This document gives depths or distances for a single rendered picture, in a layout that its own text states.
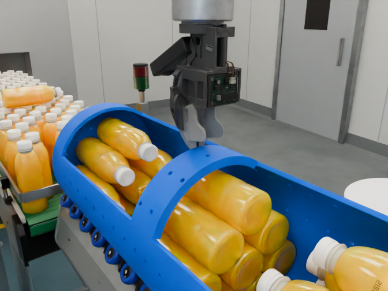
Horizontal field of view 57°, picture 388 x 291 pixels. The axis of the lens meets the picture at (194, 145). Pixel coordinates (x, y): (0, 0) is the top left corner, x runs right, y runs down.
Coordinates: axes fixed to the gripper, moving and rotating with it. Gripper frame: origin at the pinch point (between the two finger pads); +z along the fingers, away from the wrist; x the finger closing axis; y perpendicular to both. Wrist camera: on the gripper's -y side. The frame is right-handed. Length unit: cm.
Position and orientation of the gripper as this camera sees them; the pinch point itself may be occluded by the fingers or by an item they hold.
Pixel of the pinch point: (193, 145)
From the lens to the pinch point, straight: 61.3
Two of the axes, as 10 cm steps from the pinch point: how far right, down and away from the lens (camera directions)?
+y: 6.0, 2.8, -7.5
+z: 0.0, 9.4, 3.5
